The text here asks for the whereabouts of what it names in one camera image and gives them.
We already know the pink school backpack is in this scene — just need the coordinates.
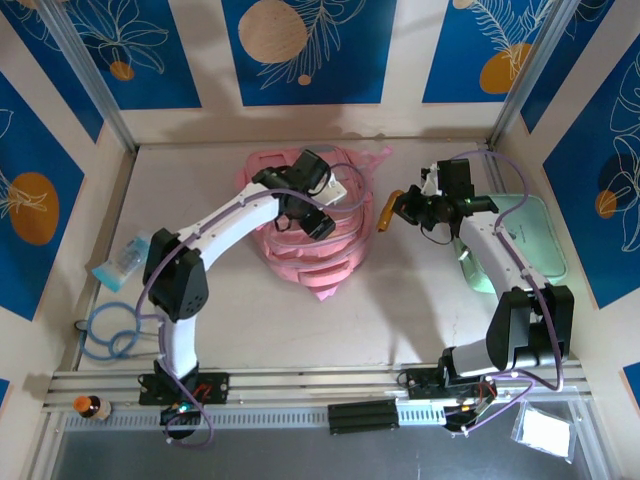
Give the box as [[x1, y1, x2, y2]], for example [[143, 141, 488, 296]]
[[234, 144, 394, 303]]

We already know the blue tissue pack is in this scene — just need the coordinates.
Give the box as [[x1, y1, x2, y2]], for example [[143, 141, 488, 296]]
[[91, 229, 154, 292]]

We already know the clear bag white pad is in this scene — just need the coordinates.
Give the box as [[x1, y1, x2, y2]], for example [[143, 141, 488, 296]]
[[510, 399, 576, 464]]

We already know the mint green zip case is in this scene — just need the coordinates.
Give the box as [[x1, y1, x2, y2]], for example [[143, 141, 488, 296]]
[[452, 193, 569, 295]]

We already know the black controller board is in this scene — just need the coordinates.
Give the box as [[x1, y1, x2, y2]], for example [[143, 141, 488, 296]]
[[444, 399, 496, 432], [159, 403, 201, 427]]

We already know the brown bottle orange cap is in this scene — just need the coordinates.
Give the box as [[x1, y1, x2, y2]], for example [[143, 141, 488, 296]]
[[73, 394, 114, 422]]

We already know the aluminium frame rail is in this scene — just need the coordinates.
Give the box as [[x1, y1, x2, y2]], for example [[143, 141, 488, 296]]
[[42, 364, 594, 414]]

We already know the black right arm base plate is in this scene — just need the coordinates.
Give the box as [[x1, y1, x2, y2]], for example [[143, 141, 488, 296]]
[[405, 367, 499, 401]]

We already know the aluminium frame post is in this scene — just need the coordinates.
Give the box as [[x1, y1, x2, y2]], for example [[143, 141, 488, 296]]
[[37, 0, 139, 154], [487, 0, 576, 146]]

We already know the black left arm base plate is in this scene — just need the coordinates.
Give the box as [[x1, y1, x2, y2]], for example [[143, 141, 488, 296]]
[[138, 370, 231, 406]]

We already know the white slotted cable duct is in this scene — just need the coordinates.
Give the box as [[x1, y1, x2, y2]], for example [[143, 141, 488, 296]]
[[397, 398, 446, 426]]

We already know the black cable duct block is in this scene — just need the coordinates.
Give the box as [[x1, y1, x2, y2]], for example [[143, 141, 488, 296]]
[[327, 398, 401, 436]]

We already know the grey slotted cable duct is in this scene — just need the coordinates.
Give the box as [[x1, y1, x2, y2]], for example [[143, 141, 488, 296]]
[[63, 408, 331, 432]]

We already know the light blue coiled cable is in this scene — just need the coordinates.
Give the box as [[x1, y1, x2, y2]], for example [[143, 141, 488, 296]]
[[81, 302, 139, 362]]

